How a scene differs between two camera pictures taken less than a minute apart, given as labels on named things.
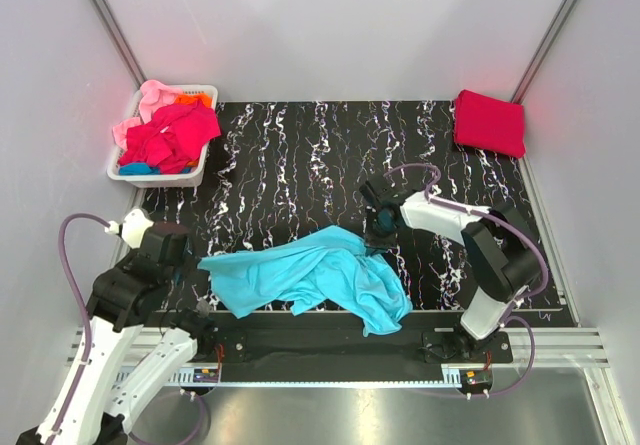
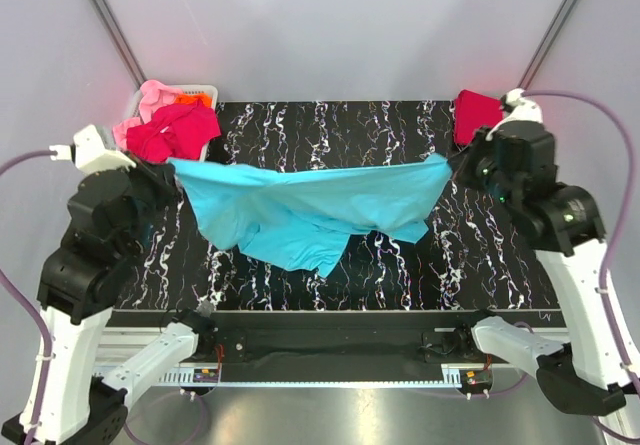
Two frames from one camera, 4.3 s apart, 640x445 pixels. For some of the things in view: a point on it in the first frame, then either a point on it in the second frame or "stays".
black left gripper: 188,258 → 162,175
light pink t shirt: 154,94 stays
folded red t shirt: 490,123 stays
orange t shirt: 189,98 stays
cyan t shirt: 329,271 → 306,216
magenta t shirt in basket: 173,137 stays
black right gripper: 372,242 → 479,143
